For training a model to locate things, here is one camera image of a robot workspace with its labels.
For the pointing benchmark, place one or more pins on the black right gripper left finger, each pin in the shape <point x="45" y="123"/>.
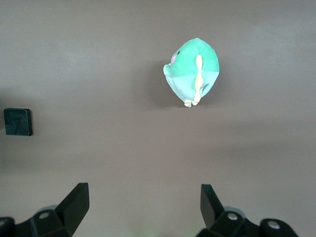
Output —
<point x="61" y="219"/>

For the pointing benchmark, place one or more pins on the green dinosaur plush toy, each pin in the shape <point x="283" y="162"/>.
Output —
<point x="192" y="64"/>

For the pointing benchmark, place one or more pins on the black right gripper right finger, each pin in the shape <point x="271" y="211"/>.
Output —
<point x="222" y="222"/>

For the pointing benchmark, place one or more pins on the black squarish phone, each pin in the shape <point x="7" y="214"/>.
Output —
<point x="17" y="122"/>

